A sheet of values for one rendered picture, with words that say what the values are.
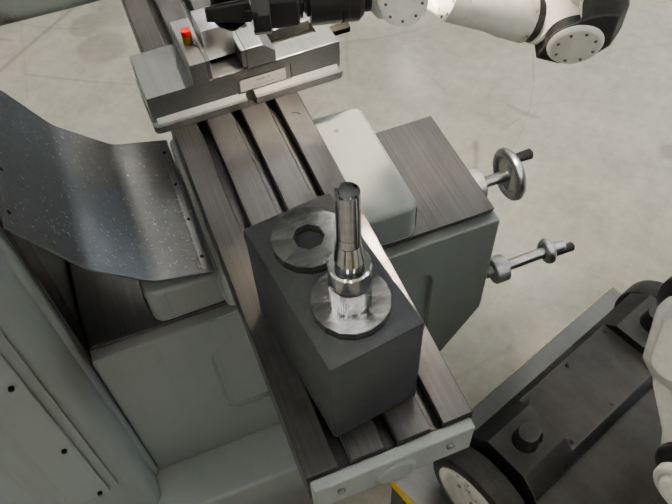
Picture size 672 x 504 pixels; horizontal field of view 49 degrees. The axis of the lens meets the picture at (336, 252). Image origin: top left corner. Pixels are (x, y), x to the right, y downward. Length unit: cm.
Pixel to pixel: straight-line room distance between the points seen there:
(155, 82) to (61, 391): 53
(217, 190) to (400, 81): 167
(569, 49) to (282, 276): 53
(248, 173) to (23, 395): 49
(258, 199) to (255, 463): 76
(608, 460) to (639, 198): 129
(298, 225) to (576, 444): 71
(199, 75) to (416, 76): 163
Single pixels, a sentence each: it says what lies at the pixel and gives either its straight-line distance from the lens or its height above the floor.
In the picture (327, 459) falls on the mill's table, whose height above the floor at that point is 94.
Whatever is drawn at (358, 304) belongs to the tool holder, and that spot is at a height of 116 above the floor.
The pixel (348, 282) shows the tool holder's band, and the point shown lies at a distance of 74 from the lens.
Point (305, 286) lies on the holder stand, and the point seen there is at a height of 113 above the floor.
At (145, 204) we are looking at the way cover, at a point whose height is 88.
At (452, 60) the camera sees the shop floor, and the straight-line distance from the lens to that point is 289.
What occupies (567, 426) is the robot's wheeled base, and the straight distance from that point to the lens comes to 139.
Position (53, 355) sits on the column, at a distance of 122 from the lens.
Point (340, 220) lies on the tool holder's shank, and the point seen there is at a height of 129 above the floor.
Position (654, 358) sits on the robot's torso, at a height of 93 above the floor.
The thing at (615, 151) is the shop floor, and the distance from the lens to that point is 266.
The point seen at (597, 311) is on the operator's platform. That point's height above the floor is 40.
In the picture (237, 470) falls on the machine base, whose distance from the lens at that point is 175.
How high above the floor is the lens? 183
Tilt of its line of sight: 54 degrees down
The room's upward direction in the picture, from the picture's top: 3 degrees counter-clockwise
